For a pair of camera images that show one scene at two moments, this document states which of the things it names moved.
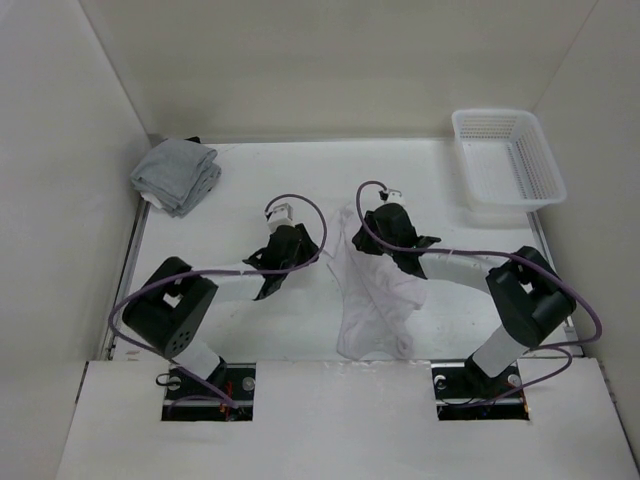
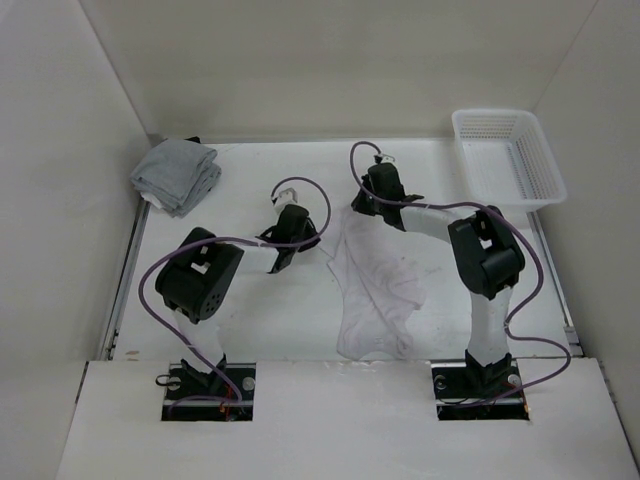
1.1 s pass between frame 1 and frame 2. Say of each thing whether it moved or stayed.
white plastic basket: stayed
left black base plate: stayed
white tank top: stayed
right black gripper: moved
